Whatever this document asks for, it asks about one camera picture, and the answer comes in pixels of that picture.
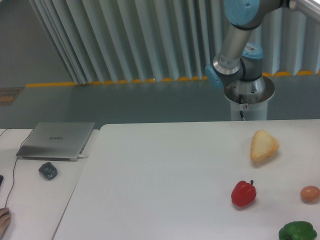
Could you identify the black device at edge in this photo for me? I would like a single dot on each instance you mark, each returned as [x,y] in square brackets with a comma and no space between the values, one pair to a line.
[1,179]

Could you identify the yellow bread wedge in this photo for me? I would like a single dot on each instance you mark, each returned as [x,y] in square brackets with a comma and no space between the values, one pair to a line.
[263,145]

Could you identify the green bell pepper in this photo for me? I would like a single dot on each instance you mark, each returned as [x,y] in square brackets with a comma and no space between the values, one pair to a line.
[297,230]

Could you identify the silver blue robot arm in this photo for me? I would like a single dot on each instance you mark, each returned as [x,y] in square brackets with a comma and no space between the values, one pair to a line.
[245,16]

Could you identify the silver Huawei laptop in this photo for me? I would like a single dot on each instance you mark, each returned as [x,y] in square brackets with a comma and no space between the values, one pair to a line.
[58,141]

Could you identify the red bell pepper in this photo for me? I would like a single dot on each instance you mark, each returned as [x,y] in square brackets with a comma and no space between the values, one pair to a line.
[243,193]

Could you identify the brown egg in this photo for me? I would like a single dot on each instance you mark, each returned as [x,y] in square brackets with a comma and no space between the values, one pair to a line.
[310,193]

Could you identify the person's hand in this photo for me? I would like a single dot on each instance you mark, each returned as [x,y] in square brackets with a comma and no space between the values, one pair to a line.
[5,219]

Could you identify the white folded partition screen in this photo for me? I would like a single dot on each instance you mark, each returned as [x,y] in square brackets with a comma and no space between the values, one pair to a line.
[156,40]

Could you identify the small dark grey tray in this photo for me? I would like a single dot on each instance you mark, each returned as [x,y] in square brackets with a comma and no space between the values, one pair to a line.
[48,171]

